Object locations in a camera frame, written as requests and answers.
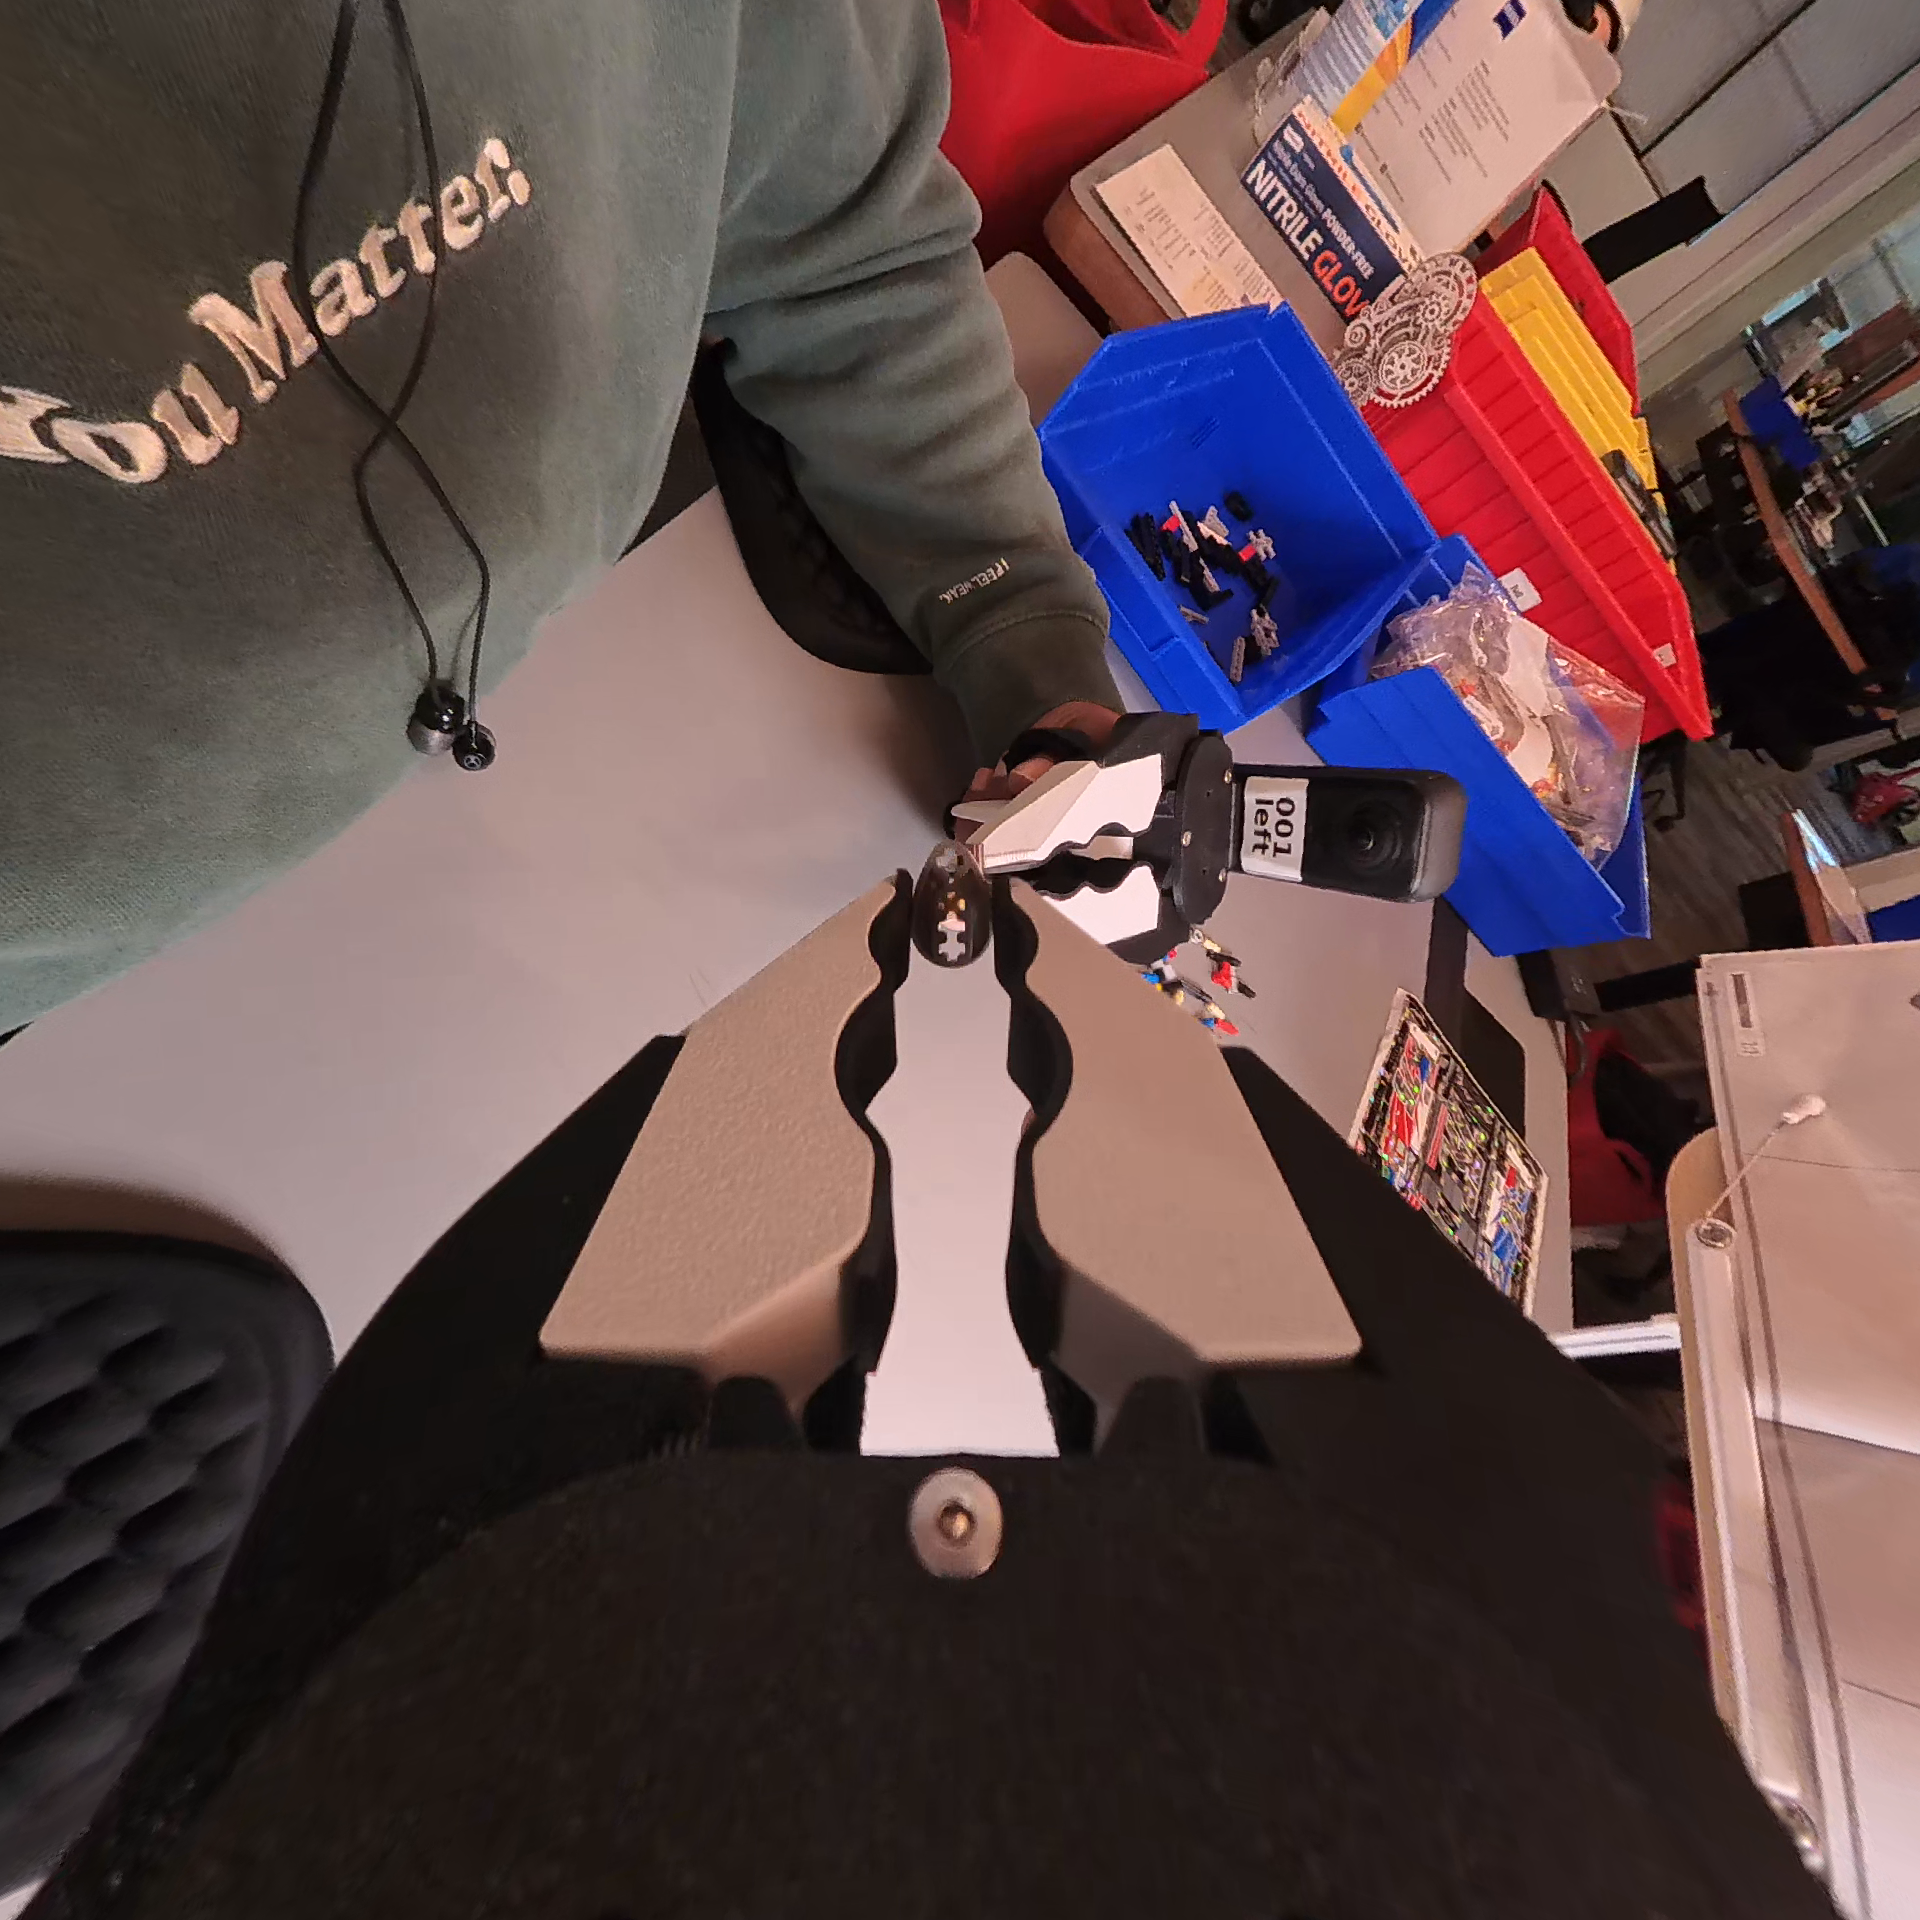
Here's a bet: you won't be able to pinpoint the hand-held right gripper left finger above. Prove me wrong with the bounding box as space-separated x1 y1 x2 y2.
536 867 916 1449

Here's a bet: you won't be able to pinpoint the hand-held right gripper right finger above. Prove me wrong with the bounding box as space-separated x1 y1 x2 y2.
992 878 1367 1449

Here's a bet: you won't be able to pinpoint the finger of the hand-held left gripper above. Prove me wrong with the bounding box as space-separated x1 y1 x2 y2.
948 751 1169 878
1019 857 1162 950

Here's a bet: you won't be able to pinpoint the pile of small lego pieces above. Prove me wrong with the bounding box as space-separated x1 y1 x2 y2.
1138 928 1261 1040

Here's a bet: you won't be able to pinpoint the person's left forearm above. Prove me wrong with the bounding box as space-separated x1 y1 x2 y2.
696 0 1125 756

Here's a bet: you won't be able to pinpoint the small lego parts in bin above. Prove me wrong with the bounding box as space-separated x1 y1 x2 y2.
1125 488 1292 686

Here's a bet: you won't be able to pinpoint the clear bags of lego parts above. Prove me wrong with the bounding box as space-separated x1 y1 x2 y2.
1367 569 1646 867

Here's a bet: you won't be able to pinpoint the person's left hand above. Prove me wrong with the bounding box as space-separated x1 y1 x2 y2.
960 704 1120 812

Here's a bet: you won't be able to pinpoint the colourful sticker sheet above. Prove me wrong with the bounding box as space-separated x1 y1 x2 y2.
1349 985 1551 1310

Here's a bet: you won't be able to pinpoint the blue plastic bin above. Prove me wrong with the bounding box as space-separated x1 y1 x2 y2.
1302 535 1654 959
1039 300 1446 737

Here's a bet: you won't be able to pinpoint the red plastic bin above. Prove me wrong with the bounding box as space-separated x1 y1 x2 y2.
1362 187 1716 745

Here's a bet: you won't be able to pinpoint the silver gear ornament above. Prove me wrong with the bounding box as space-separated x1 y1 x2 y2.
1328 251 1482 412

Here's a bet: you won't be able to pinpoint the white book stand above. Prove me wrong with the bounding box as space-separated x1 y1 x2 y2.
1662 1094 1920 1920

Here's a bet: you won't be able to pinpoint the white paper sheet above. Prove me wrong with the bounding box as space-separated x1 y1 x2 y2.
1091 141 1285 320

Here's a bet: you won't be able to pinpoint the yellow plastic bin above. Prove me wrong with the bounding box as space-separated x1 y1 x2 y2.
1475 245 1662 494

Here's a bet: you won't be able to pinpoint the blue and white glove box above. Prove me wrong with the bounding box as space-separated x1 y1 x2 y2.
1239 97 1424 329

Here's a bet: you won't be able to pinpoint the red fabric bag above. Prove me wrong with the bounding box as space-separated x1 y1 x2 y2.
936 0 1228 273

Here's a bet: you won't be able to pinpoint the white cardboard carton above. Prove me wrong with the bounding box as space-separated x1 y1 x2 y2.
1292 0 1626 261

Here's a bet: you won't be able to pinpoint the black earphones with cable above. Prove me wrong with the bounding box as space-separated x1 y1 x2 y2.
292 0 499 778

